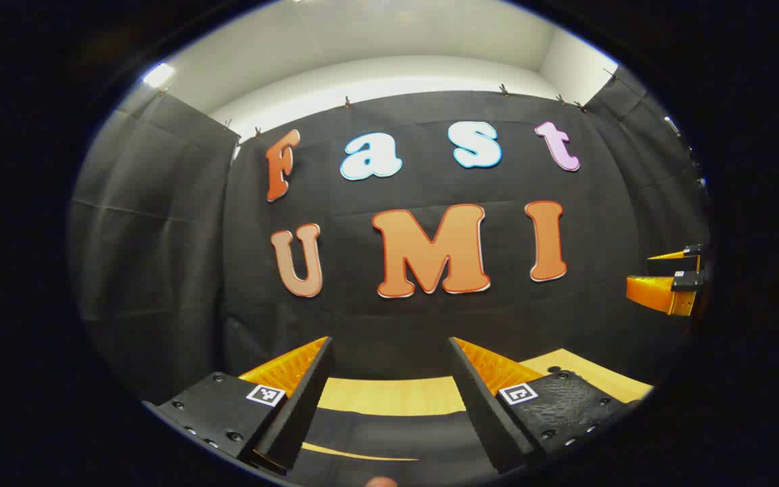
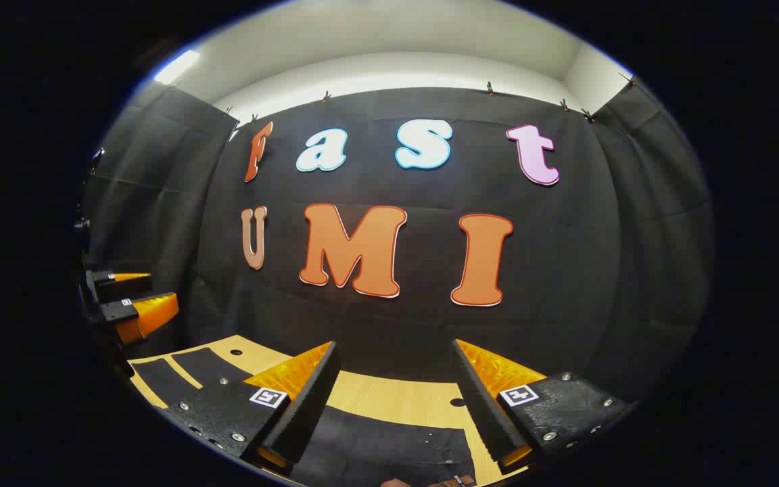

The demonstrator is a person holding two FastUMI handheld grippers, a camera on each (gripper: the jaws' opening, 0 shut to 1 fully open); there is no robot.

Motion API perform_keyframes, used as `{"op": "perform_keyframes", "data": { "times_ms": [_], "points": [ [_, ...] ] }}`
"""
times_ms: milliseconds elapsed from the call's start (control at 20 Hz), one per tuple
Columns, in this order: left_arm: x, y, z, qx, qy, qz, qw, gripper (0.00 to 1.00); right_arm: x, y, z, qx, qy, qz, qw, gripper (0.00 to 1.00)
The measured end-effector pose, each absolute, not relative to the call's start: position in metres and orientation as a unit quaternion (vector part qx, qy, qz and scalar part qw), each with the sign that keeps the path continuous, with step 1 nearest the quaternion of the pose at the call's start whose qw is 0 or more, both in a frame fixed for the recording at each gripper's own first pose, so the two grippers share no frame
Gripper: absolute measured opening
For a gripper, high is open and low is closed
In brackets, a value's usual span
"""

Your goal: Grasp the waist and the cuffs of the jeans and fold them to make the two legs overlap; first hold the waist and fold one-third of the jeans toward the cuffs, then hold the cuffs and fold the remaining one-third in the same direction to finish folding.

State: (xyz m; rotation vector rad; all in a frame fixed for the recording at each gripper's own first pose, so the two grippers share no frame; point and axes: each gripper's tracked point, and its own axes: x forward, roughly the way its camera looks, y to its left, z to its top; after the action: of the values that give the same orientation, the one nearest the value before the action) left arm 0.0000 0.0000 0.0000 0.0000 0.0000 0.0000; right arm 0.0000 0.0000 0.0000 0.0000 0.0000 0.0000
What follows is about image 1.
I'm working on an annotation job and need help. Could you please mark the ceiling light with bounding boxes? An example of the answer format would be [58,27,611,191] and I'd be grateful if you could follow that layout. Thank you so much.
[143,63,176,89]

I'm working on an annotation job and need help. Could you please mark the dark grey jeans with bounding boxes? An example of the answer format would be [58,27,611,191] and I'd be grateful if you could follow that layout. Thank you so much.
[288,408,502,484]

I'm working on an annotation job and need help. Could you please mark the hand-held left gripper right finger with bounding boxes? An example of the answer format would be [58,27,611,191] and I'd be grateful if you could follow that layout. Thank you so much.
[447,336,634,474]

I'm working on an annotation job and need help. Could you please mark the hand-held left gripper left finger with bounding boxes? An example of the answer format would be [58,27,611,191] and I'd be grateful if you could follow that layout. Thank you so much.
[143,336,335,474]

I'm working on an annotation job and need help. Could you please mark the black backdrop cloth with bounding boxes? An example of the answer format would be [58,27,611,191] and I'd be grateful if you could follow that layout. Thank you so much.
[68,66,711,407]

